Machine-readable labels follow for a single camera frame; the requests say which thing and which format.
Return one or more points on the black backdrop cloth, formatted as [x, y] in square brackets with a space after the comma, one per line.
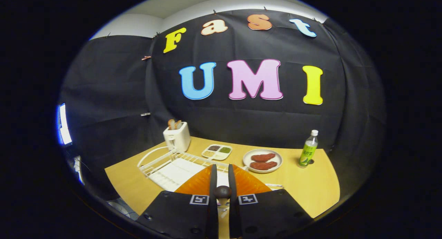
[241, 121]

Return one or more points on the white toaster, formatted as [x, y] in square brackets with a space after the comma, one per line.
[178, 139]

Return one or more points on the green label drink bottle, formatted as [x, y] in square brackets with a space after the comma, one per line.
[308, 151]

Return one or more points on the toast bread slice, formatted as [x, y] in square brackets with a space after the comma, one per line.
[178, 124]
[171, 124]

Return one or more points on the red meat slice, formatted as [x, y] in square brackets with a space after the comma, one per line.
[263, 157]
[264, 165]

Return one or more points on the white plate with meat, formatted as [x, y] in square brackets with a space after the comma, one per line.
[279, 159]

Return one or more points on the white sectioned dish of beans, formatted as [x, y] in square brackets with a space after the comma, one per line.
[217, 156]

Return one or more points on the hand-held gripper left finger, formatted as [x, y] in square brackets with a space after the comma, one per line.
[213, 183]

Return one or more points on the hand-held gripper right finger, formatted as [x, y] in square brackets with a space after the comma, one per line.
[232, 183]

